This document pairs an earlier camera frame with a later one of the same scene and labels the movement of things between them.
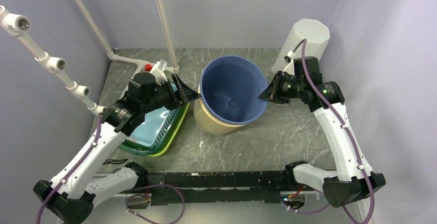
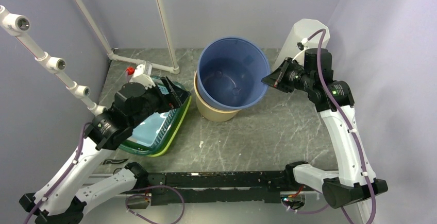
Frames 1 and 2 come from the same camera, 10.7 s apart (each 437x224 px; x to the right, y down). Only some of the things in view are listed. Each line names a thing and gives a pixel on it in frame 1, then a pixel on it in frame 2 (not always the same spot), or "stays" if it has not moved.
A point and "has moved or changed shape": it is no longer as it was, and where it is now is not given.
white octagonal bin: (318, 36) stays
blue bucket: (230, 86) has moved or changed shape
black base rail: (264, 187) stays
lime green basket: (173, 135) stays
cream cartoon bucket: (209, 123) -> (210, 112)
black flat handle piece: (115, 161) stays
